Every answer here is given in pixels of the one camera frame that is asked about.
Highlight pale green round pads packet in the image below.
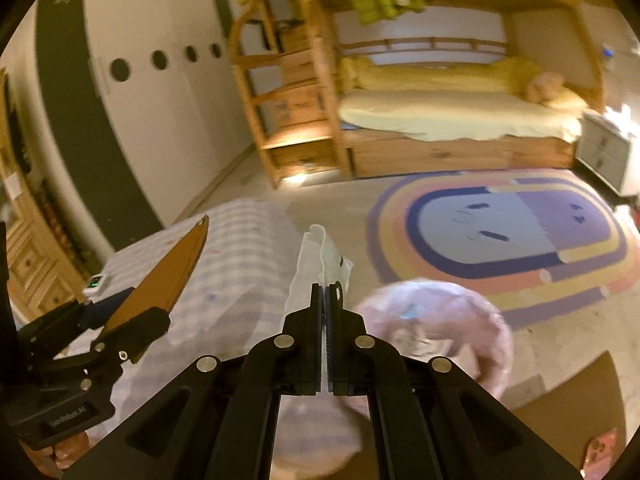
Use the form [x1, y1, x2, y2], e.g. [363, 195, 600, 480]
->
[284, 224, 354, 315]

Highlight trash bin with pink bag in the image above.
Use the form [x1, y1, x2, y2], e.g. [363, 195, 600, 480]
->
[354, 278, 514, 399]

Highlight left hand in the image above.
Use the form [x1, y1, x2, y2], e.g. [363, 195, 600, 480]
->
[20, 431, 91, 479]

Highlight checkered blue tablecloth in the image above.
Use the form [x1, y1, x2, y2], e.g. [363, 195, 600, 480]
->
[60, 197, 367, 480]

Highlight wooden corner cabinet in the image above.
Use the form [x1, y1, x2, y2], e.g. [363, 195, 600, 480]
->
[1, 70, 85, 322]

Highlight white digital clock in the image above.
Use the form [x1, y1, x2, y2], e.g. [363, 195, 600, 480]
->
[82, 273, 111, 298]

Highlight rainbow oval rug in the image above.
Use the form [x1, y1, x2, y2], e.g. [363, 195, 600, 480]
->
[367, 169, 639, 330]

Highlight brown cardboard box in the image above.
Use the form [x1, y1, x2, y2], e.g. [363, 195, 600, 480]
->
[514, 352, 627, 479]

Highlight yellow bed quilt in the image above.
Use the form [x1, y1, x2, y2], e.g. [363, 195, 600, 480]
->
[338, 55, 589, 143]

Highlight white wardrobe with round holes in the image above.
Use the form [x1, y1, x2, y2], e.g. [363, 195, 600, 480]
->
[34, 0, 260, 254]

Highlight wooden stair drawers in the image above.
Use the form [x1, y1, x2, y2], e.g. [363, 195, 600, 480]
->
[229, 0, 350, 188]

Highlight white nightstand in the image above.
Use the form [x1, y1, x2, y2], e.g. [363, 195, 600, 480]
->
[576, 112, 639, 197]

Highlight wooden bunk bed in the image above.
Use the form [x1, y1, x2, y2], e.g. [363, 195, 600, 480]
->
[302, 0, 604, 178]

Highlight plush toy on bed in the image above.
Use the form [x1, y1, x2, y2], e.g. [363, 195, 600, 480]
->
[523, 72, 565, 104]

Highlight clothes pile on stairs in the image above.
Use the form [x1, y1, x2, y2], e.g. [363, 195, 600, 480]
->
[237, 0, 306, 32]

